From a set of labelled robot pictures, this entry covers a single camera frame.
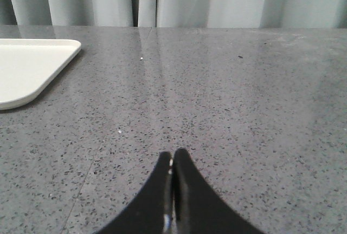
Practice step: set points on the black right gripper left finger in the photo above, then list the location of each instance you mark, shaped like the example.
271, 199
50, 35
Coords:
151, 209

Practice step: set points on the grey pleated curtain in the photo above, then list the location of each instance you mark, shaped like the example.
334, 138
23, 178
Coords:
178, 13

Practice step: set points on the cream rectangular plastic tray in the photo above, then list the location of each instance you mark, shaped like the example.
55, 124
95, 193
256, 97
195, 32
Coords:
29, 65

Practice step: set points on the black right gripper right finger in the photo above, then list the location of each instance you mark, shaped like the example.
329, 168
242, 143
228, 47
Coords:
198, 208

